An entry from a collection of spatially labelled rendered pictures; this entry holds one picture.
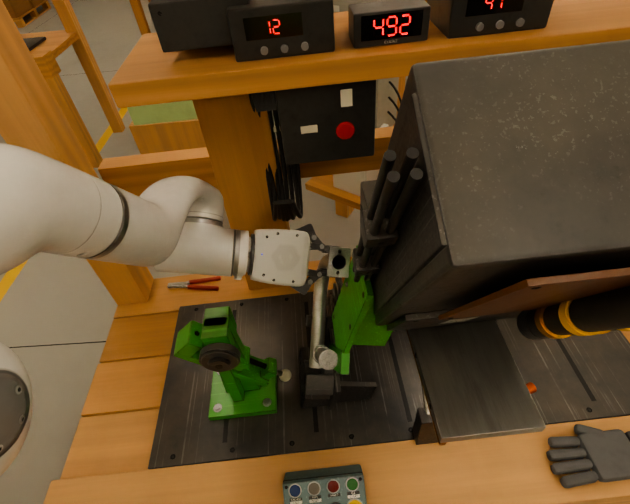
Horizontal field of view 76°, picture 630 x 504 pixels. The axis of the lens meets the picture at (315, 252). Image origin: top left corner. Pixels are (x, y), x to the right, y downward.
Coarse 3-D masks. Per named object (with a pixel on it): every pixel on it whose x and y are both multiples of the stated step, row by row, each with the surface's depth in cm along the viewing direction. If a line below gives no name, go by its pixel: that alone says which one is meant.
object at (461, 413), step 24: (408, 336) 77; (432, 336) 74; (456, 336) 73; (480, 336) 73; (432, 360) 70; (456, 360) 70; (480, 360) 70; (504, 360) 69; (432, 384) 67; (456, 384) 67; (480, 384) 67; (504, 384) 66; (432, 408) 65; (456, 408) 64; (480, 408) 64; (504, 408) 64; (528, 408) 63; (456, 432) 62; (480, 432) 61; (504, 432) 61; (528, 432) 62
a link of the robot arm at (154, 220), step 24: (120, 192) 45; (144, 192) 59; (168, 192) 58; (192, 192) 60; (216, 192) 68; (144, 216) 48; (168, 216) 54; (192, 216) 68; (216, 216) 69; (120, 240) 45; (144, 240) 48; (168, 240) 53; (144, 264) 53
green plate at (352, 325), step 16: (352, 272) 73; (352, 288) 72; (368, 288) 65; (336, 304) 82; (352, 304) 71; (368, 304) 65; (336, 320) 81; (352, 320) 70; (368, 320) 70; (336, 336) 80; (352, 336) 71; (368, 336) 74; (384, 336) 74
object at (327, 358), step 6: (318, 348) 82; (324, 348) 81; (312, 354) 83; (318, 354) 79; (324, 354) 77; (330, 354) 77; (336, 354) 77; (318, 360) 77; (324, 360) 77; (330, 360) 77; (336, 360) 77; (324, 366) 77; (330, 366) 77
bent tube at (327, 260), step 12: (336, 252) 74; (348, 252) 74; (324, 264) 80; (336, 264) 81; (348, 264) 75; (324, 276) 85; (336, 276) 74; (348, 276) 75; (324, 288) 87; (324, 300) 87; (312, 312) 88; (324, 312) 87; (312, 324) 87; (324, 324) 87; (312, 336) 87; (324, 336) 87; (312, 348) 86; (312, 360) 86
